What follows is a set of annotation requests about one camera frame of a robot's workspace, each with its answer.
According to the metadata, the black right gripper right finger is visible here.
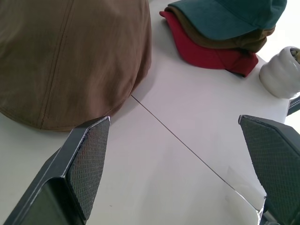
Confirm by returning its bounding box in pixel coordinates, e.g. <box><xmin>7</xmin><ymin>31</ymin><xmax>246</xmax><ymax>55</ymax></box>
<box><xmin>238</xmin><ymin>114</ymin><xmax>300</xmax><ymax>225</ymax></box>

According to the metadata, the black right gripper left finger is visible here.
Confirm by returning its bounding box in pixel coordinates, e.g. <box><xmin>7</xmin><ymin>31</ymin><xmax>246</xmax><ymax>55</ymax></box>
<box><xmin>4</xmin><ymin>116</ymin><xmax>111</xmax><ymax>225</ymax></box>

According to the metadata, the white ceramic pot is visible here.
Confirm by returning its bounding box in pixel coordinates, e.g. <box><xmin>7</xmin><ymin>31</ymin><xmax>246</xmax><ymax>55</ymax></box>
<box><xmin>258</xmin><ymin>46</ymin><xmax>300</xmax><ymax>98</ymax></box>

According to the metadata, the light brown cap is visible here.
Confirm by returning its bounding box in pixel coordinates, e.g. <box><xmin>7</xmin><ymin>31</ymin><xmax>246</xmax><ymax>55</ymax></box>
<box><xmin>0</xmin><ymin>0</ymin><xmax>153</xmax><ymax>132</ymax></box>

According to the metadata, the red baseball cap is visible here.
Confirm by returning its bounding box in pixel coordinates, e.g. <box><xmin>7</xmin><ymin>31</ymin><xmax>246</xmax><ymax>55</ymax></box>
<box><xmin>159</xmin><ymin>11</ymin><xmax>259</xmax><ymax>78</ymax></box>

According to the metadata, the dark brown baseball cap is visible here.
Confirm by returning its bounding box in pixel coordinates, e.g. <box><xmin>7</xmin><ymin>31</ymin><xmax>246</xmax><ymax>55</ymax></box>
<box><xmin>164</xmin><ymin>6</ymin><xmax>276</xmax><ymax>53</ymax></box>

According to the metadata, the teal baseball cap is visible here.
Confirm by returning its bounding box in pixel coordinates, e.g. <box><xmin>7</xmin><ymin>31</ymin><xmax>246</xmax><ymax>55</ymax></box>
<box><xmin>168</xmin><ymin>0</ymin><xmax>288</xmax><ymax>39</ymax></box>

